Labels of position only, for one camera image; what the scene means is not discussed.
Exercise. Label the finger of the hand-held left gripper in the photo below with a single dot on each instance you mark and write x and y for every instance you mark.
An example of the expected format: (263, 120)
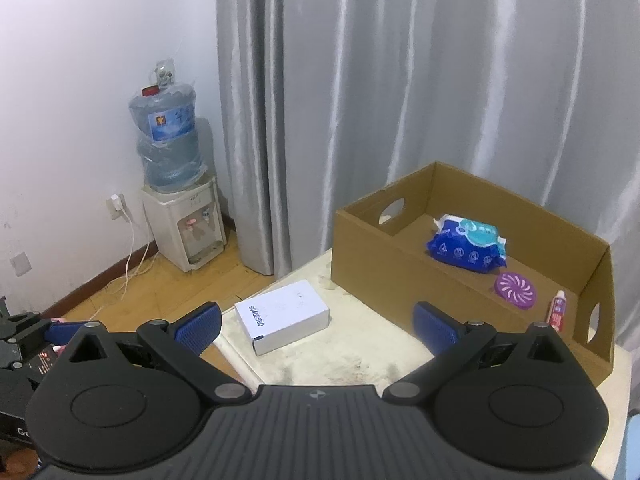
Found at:
(62, 331)

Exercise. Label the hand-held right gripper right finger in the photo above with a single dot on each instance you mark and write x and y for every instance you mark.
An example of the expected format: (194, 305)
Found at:
(435, 327)

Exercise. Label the grey curtain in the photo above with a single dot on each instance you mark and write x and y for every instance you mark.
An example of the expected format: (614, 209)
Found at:
(350, 85)

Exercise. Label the brown cardboard box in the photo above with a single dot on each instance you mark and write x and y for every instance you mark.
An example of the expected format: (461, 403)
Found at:
(370, 255)

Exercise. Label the white rectangular box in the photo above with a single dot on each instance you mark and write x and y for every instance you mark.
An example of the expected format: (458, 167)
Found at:
(285, 317)

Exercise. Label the blue water jug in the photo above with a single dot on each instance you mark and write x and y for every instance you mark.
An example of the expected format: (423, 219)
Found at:
(167, 130)

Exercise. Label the blue wet wipes pack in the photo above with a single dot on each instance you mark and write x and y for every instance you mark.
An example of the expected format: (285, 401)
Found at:
(465, 245)

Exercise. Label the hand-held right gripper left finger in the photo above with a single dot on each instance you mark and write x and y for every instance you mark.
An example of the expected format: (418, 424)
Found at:
(200, 327)

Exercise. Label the white wall plug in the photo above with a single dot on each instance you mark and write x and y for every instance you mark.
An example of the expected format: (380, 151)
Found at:
(116, 205)

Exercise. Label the white water dispenser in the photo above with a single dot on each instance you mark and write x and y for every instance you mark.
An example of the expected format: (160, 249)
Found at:
(175, 225)

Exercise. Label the red white toothpaste tube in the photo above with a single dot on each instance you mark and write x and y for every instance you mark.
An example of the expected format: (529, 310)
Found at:
(557, 312)

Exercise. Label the purple round air freshener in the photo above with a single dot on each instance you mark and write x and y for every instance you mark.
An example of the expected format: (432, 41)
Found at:
(517, 291)

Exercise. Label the white wall socket plate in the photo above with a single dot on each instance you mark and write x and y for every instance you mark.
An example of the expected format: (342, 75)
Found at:
(21, 264)

